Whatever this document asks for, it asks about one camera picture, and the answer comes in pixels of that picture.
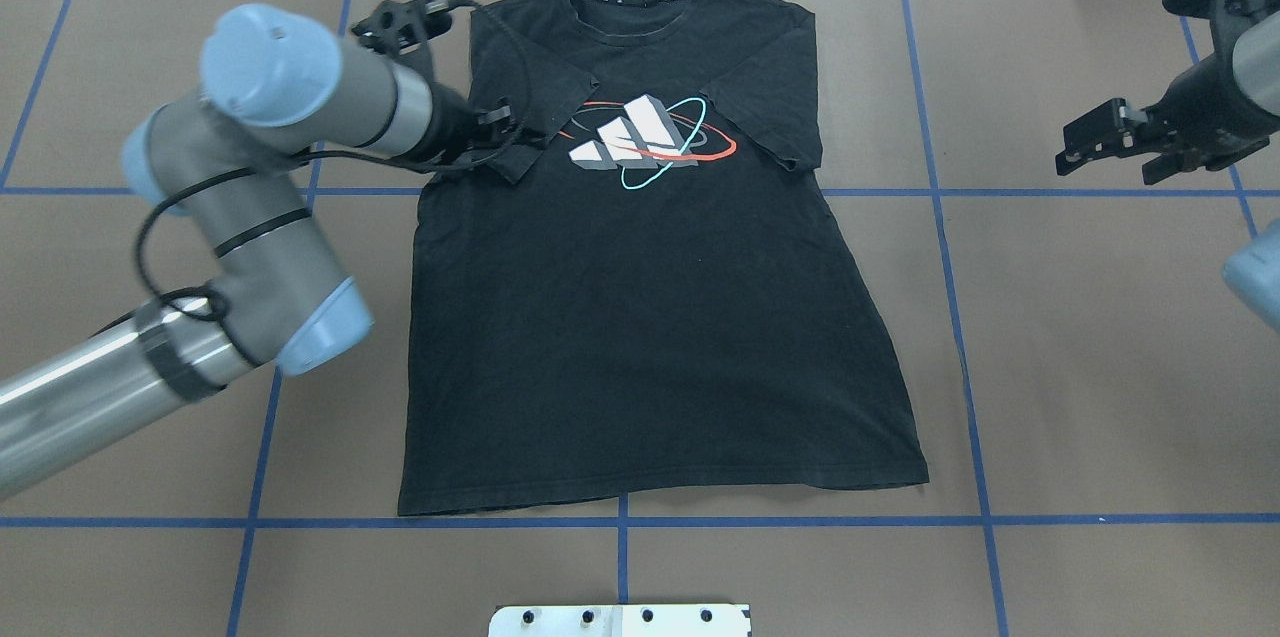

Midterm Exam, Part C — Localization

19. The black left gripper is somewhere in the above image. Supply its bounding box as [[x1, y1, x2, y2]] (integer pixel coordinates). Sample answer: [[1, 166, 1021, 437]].
[[425, 84, 547, 168]]

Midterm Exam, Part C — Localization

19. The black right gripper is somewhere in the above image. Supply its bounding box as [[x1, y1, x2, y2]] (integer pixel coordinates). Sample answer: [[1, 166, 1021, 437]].
[[1056, 58, 1279, 185]]

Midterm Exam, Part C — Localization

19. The black graphic t-shirt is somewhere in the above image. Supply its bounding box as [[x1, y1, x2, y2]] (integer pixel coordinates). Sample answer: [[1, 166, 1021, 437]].
[[397, 0, 929, 517]]

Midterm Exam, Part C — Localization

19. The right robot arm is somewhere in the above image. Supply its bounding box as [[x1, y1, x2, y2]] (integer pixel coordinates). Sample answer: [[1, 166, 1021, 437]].
[[1055, 0, 1279, 185]]

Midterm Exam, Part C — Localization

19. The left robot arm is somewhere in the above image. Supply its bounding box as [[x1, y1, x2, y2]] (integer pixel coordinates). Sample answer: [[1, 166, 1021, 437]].
[[1, 0, 534, 499]]

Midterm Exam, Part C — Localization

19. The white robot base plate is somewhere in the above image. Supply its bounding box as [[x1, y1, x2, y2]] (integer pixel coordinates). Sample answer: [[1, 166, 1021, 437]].
[[488, 602, 754, 636]]

